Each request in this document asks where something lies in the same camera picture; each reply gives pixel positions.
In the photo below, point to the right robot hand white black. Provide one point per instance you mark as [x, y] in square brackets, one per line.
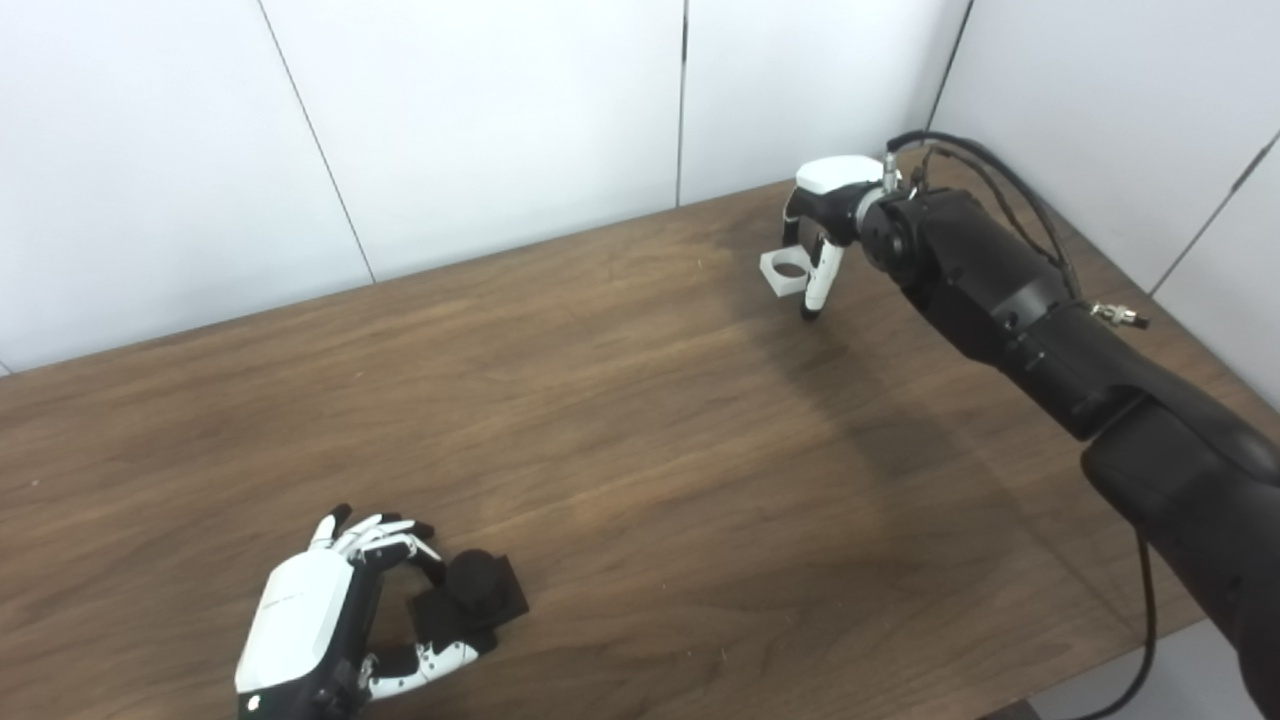
[835, 178]

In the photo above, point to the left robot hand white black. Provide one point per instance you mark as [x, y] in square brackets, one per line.
[300, 620]

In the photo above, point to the white square piece with hole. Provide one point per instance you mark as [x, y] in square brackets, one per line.
[772, 278]

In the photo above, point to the black peg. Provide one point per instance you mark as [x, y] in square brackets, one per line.
[475, 590]

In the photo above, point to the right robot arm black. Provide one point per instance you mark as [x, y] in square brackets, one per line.
[1010, 290]

